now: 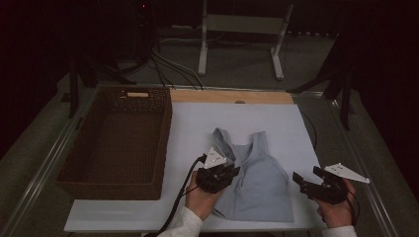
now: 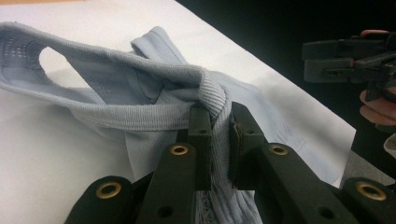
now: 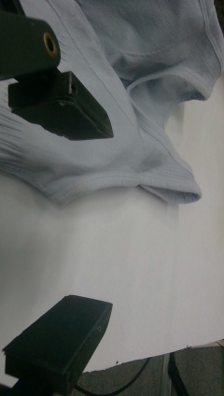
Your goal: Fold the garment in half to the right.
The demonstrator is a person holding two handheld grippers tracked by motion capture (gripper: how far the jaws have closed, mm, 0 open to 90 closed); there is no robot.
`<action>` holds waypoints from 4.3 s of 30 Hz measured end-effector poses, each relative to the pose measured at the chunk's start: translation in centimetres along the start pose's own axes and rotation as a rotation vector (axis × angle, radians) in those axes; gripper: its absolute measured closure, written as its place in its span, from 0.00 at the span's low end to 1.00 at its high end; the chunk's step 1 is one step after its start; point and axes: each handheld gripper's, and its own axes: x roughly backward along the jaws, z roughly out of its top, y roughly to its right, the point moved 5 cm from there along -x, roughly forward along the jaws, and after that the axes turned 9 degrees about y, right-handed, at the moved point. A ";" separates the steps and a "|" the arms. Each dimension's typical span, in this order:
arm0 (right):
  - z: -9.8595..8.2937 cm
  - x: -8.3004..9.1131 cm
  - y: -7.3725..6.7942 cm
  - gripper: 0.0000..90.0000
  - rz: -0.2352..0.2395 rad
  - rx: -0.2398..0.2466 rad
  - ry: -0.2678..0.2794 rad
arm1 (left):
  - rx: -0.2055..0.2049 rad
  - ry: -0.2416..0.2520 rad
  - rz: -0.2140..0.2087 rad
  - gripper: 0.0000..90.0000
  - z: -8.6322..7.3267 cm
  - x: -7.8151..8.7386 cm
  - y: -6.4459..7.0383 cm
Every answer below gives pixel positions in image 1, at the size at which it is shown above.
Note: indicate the white metal stand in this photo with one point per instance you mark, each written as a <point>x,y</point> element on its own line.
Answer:
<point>243,23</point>

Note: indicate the white table mat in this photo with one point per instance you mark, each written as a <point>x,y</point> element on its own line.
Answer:
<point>197,125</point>

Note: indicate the brown wicker basket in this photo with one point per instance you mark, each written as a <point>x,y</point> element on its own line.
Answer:
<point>115,148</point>

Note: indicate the dark equipment with red light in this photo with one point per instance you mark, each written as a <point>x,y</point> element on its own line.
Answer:
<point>144,26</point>

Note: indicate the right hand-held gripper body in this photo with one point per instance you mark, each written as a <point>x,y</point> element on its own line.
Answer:
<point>332,191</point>

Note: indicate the light wooden board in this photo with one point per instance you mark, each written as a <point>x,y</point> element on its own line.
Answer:
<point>210,96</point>

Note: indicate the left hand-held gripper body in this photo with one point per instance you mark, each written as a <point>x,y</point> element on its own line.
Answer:
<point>214,159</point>

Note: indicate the black metal stand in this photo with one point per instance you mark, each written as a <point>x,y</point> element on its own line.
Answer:
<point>345,98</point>
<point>74,92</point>

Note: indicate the light blue tank top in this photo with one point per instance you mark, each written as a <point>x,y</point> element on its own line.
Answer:
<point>260,184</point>

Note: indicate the person's left hand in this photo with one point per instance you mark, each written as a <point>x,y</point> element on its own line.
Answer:
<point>201,202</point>

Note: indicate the metal table frame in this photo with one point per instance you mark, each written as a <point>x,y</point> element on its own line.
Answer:
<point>42,171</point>

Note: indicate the person's right hand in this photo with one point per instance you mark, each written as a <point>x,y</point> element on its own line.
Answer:
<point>337,214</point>

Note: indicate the white power strip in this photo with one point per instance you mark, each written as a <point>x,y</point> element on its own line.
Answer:
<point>184,27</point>

